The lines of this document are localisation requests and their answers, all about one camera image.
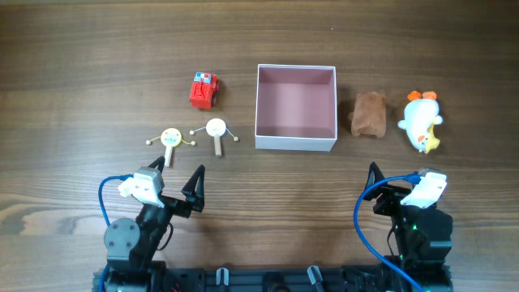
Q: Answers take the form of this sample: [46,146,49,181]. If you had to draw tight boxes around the left blue cable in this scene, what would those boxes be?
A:
[98,174,135,292]

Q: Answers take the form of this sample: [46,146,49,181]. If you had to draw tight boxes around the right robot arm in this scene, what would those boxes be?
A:
[354,163,453,291]

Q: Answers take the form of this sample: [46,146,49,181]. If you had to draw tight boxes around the yellow wooden rattle drum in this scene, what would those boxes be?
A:
[145,127,196,167]

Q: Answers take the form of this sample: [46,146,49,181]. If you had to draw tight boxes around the brown plush toy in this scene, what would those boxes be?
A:
[349,92,387,138]

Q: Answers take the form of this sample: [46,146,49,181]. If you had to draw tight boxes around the white plush chicken toy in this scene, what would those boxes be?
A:
[397,91,443,154]

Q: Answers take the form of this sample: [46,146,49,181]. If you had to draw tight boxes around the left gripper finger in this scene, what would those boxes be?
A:
[148,156,165,172]
[182,165,205,203]

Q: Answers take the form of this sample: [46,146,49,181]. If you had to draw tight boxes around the blue cable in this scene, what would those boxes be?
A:
[98,174,135,292]
[353,173,427,292]

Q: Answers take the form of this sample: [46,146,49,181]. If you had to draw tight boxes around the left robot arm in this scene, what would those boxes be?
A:
[92,156,205,292]

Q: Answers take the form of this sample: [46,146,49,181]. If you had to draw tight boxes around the right blue cable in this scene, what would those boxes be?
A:
[353,173,427,292]

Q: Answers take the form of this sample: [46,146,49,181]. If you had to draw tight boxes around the red toy fire truck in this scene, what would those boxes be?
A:
[189,71,219,110]

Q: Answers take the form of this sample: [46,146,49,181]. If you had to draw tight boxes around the pink cardboard box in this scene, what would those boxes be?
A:
[255,64,338,152]

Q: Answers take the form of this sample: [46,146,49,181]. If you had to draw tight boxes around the white wooden rattle drum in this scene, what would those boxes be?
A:
[189,118,239,157]

